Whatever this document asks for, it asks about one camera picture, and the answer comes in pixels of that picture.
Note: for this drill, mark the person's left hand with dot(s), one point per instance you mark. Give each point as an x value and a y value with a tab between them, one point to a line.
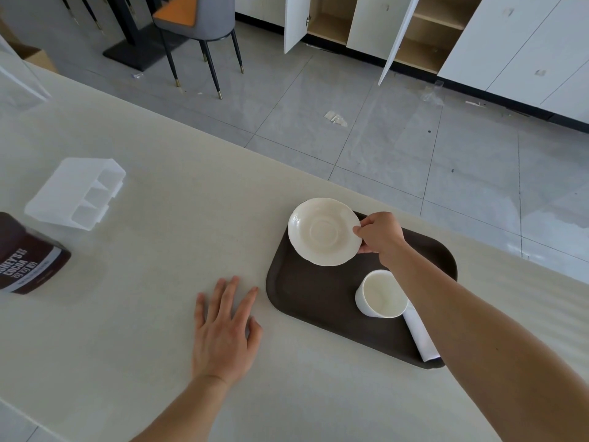
221	338

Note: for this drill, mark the person's right hand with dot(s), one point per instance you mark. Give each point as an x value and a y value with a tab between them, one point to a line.
384	237

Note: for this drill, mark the person's left middle finger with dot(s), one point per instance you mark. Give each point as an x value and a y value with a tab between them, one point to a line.
231	296

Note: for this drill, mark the person's left little finger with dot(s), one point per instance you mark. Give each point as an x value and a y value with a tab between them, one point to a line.
200	310

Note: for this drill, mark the person's left thumb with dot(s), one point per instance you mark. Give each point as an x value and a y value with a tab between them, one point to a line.
255	338

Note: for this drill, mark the person's right thumb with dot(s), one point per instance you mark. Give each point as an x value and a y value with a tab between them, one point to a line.
360	230

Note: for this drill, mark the white ceramic saucer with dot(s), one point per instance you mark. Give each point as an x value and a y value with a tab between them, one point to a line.
322	232

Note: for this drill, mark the person's right forearm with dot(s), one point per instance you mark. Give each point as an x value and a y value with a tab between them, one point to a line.
483	345

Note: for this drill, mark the person's left forearm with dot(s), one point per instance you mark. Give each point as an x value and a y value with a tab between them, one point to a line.
179	412

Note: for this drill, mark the white ceramic cup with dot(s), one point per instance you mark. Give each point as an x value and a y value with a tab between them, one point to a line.
379	294

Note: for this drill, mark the dark brown serving tray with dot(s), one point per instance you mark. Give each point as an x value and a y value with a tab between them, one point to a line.
317	294

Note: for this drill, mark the white paper scrap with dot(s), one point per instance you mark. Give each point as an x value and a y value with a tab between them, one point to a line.
336	118

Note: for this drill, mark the white folded napkin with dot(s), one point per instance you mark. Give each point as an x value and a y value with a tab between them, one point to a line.
423	336

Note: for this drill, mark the clear plastic wrap scrap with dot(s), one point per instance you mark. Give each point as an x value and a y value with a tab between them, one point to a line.
432	93

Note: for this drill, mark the translucent plastic compartment organiser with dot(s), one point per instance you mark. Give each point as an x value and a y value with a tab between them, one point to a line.
73	191

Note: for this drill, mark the brown cocoa powder pouch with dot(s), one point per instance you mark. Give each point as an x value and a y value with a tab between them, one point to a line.
27	257

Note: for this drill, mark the white cabinet door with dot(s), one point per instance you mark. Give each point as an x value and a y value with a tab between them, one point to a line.
297	20
401	36

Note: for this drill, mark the white floor cabinet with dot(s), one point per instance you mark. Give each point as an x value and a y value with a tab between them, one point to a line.
506	45

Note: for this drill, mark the grey chair with orange seat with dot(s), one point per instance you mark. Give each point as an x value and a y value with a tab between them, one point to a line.
193	16

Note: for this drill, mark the clear plastic container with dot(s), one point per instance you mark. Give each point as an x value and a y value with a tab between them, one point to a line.
16	78

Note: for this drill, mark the brown cardboard box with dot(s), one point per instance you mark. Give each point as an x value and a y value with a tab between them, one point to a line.
34	57

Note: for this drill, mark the black chair legs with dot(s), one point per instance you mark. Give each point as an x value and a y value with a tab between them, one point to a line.
87	9

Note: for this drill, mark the black table pedestal base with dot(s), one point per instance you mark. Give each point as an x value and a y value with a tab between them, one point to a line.
135	45

